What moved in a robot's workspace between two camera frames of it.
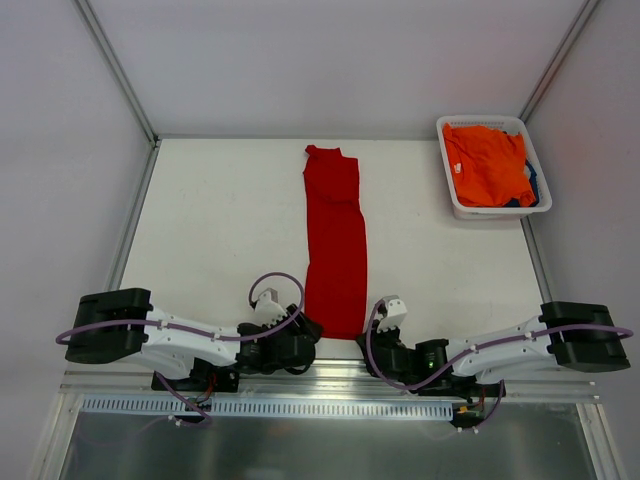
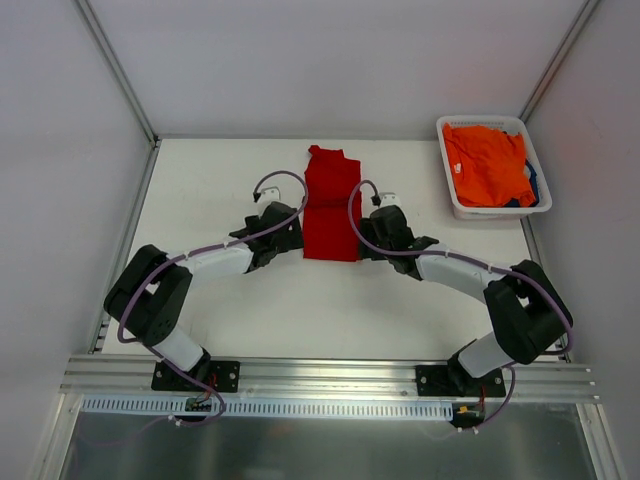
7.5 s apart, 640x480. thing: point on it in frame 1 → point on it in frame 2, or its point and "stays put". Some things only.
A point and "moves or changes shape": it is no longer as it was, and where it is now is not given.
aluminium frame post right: (586, 10) stays put
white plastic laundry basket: (513, 124) stays put
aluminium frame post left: (119, 70) stays put
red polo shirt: (336, 246) moves or changes shape
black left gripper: (304, 325) → (291, 238)
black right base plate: (462, 387) stays put
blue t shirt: (515, 202) stays put
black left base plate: (201, 380) stays put
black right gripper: (373, 340) → (368, 240)
